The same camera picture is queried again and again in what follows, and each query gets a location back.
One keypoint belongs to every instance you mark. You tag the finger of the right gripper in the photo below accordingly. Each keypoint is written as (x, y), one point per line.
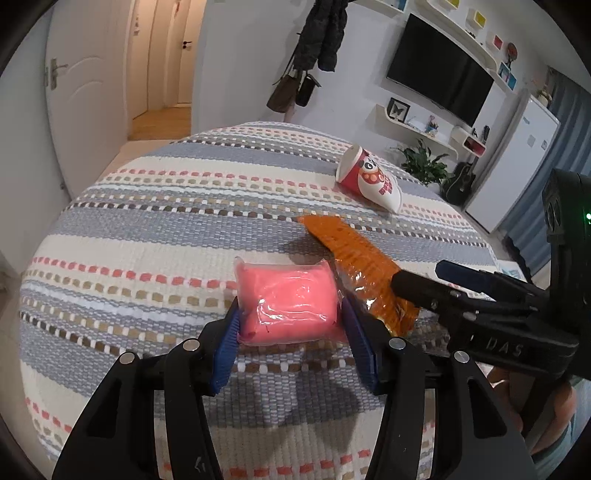
(449, 303)
(494, 284)

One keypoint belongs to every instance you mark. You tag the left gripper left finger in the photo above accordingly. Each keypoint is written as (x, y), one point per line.
(114, 436)

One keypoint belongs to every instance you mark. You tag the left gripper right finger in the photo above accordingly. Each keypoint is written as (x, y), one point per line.
(475, 438)

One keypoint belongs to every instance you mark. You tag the orange snack bag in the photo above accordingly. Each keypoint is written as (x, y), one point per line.
(365, 270)

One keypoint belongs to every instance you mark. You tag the pink plastic packet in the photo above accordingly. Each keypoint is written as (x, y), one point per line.
(287, 304)

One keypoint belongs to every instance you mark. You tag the white room door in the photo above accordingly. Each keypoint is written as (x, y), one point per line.
(86, 56)

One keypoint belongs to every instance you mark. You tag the person right hand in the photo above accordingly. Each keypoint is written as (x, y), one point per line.
(514, 389)

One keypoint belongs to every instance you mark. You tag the blue curtain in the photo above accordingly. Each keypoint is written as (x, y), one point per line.
(524, 228)

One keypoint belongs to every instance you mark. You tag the black acoustic guitar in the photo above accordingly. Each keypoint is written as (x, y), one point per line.
(458, 187)

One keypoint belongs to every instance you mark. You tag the green potted plant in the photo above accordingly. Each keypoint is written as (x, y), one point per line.
(421, 163)

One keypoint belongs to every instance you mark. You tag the striped woven cloth cover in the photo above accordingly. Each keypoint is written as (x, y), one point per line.
(144, 258)

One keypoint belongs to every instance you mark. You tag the white standing air conditioner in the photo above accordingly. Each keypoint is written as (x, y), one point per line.
(517, 159)

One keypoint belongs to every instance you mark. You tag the brown hanging bag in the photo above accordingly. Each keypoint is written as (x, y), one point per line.
(285, 92)

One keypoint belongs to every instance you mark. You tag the black jacket on rack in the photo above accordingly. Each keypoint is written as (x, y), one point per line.
(322, 36)

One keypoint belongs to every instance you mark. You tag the lower white wall shelf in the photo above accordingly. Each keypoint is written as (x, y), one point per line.
(382, 114)

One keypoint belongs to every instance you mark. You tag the white wall shelf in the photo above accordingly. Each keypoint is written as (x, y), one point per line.
(441, 19)
(382, 114)

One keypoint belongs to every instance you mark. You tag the butterfly picture frame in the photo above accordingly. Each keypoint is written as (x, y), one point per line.
(398, 110)

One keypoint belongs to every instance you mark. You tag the black wall television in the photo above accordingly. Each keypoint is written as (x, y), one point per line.
(431, 64)

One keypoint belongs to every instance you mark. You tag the upper white wall shelf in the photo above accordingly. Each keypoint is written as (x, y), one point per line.
(441, 19)

